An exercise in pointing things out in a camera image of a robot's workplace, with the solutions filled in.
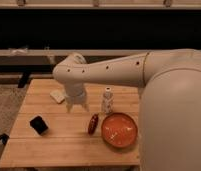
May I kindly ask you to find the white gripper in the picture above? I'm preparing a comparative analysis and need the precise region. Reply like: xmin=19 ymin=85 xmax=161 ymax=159
xmin=64 ymin=83 xmax=89 ymax=113

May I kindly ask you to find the black ceramic cup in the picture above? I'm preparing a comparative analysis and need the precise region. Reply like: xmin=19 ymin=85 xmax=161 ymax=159
xmin=30 ymin=116 xmax=48 ymax=135

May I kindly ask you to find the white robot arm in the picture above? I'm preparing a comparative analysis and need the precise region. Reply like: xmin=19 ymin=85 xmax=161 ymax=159
xmin=53 ymin=49 xmax=201 ymax=171

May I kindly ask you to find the white patterned ceramic bottle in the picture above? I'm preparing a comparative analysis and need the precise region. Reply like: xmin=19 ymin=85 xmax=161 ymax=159
xmin=101 ymin=87 xmax=113 ymax=114

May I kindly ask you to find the dark red small dish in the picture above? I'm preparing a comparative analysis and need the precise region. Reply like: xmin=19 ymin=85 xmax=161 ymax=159
xmin=88 ymin=114 xmax=99 ymax=135

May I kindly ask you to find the orange lacquer bowl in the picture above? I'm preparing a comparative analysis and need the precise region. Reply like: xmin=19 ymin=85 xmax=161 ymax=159
xmin=101 ymin=113 xmax=138 ymax=148

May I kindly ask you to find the black clamp at table edge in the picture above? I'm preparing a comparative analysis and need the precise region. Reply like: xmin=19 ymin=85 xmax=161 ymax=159
xmin=0 ymin=134 xmax=9 ymax=144

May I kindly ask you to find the black table support bracket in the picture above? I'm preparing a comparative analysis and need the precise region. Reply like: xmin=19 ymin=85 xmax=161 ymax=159
xmin=18 ymin=72 xmax=31 ymax=88

